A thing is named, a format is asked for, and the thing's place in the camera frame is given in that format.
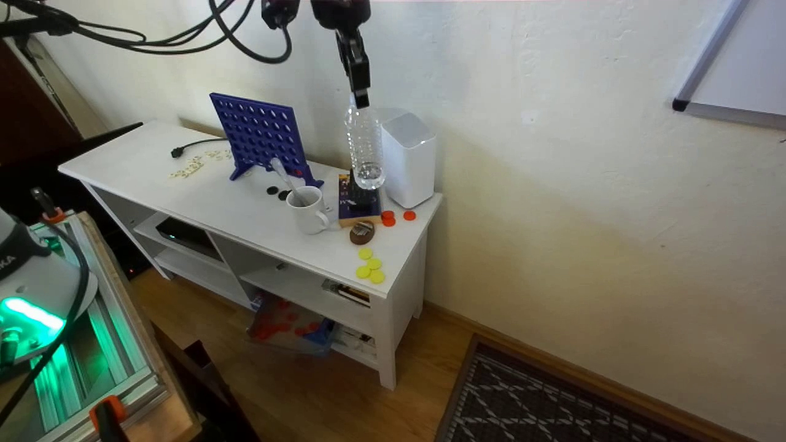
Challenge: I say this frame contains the aluminium rail frame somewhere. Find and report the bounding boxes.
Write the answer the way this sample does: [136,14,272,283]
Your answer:
[0,213,199,442]

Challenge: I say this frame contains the white counter shelf unit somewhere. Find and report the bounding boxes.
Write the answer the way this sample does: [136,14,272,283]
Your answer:
[59,122,441,388]

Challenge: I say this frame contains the black cable bundle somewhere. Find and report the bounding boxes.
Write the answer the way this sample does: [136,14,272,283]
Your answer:
[0,0,295,66]

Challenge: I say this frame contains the white ceramic mug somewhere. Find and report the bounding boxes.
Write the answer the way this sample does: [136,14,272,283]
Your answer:
[288,186,329,236]

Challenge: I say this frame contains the metal spoon in mug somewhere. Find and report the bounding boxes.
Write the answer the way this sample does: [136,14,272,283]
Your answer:
[271,156,298,197]

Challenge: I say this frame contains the orange game disc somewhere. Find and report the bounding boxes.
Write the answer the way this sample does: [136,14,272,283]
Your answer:
[404,209,417,220]
[381,211,395,226]

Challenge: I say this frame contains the white box appliance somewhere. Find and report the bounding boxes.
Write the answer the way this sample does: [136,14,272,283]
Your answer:
[376,107,437,209]

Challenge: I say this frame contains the clear plastic bottle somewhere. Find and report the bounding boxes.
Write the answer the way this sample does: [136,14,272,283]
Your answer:
[347,107,385,189]

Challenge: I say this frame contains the blue connect four grid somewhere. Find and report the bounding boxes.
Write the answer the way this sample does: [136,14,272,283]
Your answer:
[211,92,323,186]

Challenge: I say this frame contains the white board with dark frame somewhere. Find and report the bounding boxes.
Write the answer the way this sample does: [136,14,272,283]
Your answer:
[670,0,786,130]

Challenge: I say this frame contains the dark patterned floor rug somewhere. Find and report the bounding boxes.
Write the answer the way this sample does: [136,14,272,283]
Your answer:
[436,339,723,442]

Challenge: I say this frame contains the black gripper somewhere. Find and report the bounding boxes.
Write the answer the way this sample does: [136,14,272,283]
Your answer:
[336,30,371,107]

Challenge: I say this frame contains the scrabble letter tiles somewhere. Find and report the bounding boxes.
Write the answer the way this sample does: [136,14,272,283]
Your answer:
[172,146,233,178]

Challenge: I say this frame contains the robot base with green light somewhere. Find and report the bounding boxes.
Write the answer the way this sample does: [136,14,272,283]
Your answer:
[0,211,98,377]

